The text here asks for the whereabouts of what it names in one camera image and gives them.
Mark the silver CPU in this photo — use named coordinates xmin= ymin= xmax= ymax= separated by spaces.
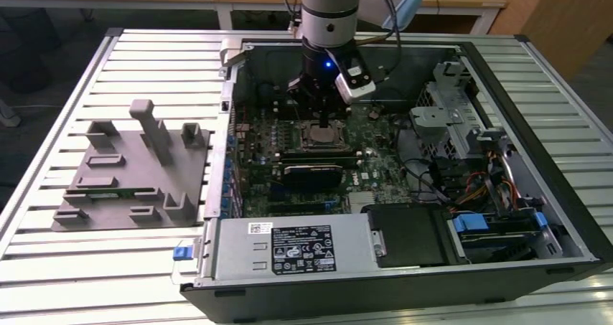
xmin=309 ymin=126 xmax=340 ymax=143

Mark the CPU socket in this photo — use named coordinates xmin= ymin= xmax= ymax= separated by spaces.
xmin=297 ymin=119 xmax=350 ymax=152

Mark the black graphics card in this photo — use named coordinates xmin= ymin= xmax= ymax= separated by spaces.
xmin=282 ymin=164 xmax=345 ymax=194

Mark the metal disk bay cage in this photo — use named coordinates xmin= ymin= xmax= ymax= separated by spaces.
xmin=412 ymin=61 xmax=485 ymax=161

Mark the green motherboard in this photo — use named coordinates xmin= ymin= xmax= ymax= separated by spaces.
xmin=229 ymin=100 xmax=415 ymax=219

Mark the silver finned heatsink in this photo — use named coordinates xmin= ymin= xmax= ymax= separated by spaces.
xmin=349 ymin=191 xmax=381 ymax=212

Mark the black expansion slot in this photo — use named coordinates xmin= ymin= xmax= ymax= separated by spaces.
xmin=270 ymin=202 xmax=328 ymax=214

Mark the wooden desk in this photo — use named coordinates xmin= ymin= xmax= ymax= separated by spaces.
xmin=0 ymin=0 xmax=509 ymax=35

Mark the black plastic drive shroud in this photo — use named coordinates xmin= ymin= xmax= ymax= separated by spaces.
xmin=366 ymin=203 xmax=461 ymax=268

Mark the grey parts rack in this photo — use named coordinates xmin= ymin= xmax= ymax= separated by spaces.
xmin=51 ymin=98 xmax=212 ymax=232

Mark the blue disk carrier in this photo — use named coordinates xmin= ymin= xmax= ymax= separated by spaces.
xmin=453 ymin=213 xmax=489 ymax=235

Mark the silver power supply unit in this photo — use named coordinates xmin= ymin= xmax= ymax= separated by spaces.
xmin=209 ymin=217 xmax=380 ymax=282

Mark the green RAM stick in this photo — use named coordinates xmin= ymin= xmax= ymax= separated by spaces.
xmin=85 ymin=189 xmax=141 ymax=199

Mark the wooden cabinet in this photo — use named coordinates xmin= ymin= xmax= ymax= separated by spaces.
xmin=491 ymin=0 xmax=613 ymax=78

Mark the black PC case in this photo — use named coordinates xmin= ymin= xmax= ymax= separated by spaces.
xmin=179 ymin=34 xmax=613 ymax=323

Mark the black office chair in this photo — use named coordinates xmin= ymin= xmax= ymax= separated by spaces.
xmin=0 ymin=7 xmax=63 ymax=96

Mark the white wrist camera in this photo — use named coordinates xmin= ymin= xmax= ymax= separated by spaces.
xmin=334 ymin=65 xmax=378 ymax=100

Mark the black camera cable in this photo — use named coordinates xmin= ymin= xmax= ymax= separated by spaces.
xmin=354 ymin=0 xmax=405 ymax=88
xmin=373 ymin=0 xmax=398 ymax=75

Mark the silver metal bracket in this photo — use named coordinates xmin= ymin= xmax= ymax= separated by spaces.
xmin=411 ymin=105 xmax=467 ymax=145

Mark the orange wire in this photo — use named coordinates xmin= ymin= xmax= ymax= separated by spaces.
xmin=505 ymin=179 xmax=524 ymax=208

